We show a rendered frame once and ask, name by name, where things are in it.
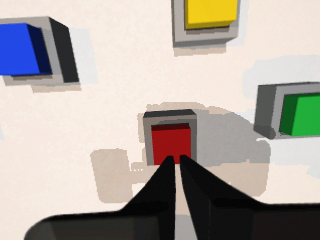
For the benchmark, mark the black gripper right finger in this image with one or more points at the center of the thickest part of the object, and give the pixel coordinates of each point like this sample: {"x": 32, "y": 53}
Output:
{"x": 220, "y": 211}

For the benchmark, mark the red button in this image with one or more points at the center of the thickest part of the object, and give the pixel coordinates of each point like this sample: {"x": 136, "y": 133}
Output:
{"x": 170, "y": 132}

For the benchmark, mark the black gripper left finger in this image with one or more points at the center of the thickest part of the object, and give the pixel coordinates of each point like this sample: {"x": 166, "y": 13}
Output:
{"x": 149, "y": 215}

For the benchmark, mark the green button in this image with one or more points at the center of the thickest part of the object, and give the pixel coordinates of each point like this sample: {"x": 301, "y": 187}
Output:
{"x": 289, "y": 110}

